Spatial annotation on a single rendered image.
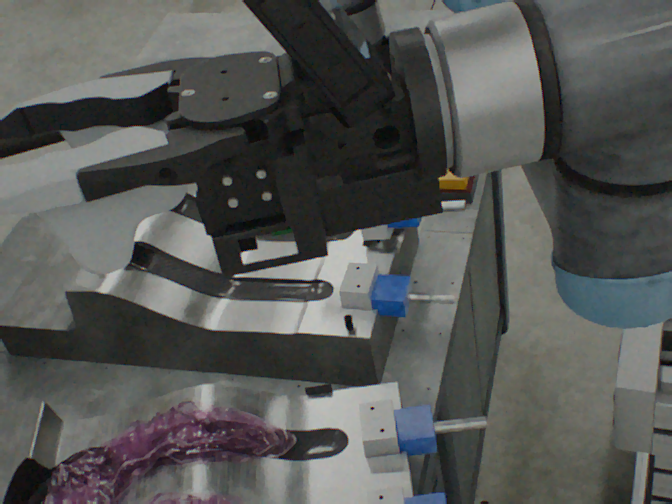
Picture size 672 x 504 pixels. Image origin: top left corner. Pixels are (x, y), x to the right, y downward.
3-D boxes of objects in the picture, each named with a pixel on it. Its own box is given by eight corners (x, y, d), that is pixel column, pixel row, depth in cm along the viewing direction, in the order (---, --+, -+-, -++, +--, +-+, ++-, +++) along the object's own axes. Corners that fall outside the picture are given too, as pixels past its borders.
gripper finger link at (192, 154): (92, 219, 40) (290, 152, 42) (80, 187, 40) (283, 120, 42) (73, 172, 44) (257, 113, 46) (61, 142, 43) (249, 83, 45)
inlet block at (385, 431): (484, 418, 107) (480, 386, 104) (492, 457, 103) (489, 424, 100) (365, 433, 108) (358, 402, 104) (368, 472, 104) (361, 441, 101)
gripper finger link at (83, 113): (23, 215, 51) (195, 206, 49) (-22, 112, 48) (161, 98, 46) (48, 184, 54) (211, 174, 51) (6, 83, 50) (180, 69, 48)
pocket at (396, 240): (407, 241, 127) (404, 220, 124) (399, 269, 123) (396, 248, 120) (373, 240, 128) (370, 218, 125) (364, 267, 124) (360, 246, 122)
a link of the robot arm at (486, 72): (540, 36, 41) (493, -26, 48) (431, 61, 41) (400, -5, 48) (548, 190, 45) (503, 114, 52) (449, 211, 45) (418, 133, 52)
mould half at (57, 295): (419, 242, 134) (409, 165, 125) (379, 389, 116) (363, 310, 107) (95, 224, 148) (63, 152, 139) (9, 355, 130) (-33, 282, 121)
